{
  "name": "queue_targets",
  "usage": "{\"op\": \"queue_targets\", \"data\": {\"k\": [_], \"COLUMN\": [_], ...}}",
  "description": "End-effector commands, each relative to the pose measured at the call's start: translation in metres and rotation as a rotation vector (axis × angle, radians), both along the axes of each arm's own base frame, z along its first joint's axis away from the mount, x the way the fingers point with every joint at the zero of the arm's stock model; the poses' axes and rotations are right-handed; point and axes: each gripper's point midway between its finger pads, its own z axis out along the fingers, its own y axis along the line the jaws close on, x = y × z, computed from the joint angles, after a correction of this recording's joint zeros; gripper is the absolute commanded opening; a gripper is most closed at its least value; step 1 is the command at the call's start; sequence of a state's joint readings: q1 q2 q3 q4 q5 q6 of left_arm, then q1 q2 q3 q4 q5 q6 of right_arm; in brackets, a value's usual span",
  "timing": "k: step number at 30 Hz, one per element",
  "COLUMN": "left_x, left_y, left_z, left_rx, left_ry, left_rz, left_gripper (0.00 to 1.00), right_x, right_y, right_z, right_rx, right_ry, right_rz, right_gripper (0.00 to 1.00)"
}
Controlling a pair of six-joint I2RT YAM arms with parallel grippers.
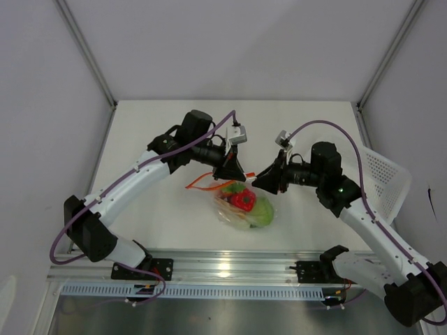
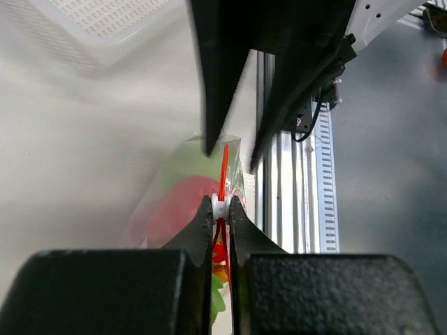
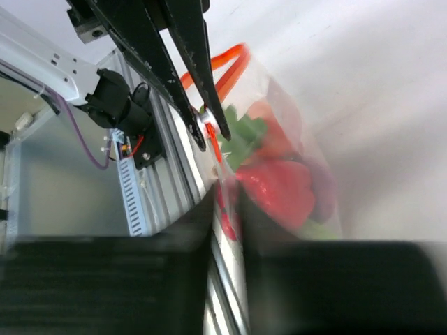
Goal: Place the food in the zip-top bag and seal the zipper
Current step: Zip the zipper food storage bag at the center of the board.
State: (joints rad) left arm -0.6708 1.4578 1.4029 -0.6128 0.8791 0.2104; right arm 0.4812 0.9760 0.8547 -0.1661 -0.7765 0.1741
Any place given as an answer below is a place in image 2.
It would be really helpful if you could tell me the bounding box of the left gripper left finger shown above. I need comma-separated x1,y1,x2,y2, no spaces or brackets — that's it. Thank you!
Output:
0,194,214,335

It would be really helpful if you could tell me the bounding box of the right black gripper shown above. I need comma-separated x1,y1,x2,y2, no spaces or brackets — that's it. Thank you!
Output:
189,0,356,170

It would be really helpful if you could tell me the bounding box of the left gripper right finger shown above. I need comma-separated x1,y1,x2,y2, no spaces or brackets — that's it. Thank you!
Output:
228,198,437,334

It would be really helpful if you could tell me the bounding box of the orange carrot toy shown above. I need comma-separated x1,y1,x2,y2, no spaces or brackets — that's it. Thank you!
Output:
211,242,233,325

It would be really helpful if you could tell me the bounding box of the red bell pepper toy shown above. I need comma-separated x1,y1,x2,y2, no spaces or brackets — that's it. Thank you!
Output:
126,175,219,248

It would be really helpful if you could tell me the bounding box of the clear orange zip top bag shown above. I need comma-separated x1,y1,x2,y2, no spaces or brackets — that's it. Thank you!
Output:
119,135,244,334

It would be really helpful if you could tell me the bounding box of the green cabbage toy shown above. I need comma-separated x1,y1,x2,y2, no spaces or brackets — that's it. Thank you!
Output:
160,141,221,188

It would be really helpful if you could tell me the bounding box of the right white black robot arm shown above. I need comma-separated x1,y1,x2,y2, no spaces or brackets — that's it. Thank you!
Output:
189,1,420,167

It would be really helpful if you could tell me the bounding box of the white perforated plastic basket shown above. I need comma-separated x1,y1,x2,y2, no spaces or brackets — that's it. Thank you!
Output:
30,0,185,66

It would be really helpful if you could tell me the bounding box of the white slotted cable duct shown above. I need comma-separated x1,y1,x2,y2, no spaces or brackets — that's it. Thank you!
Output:
313,103,339,253

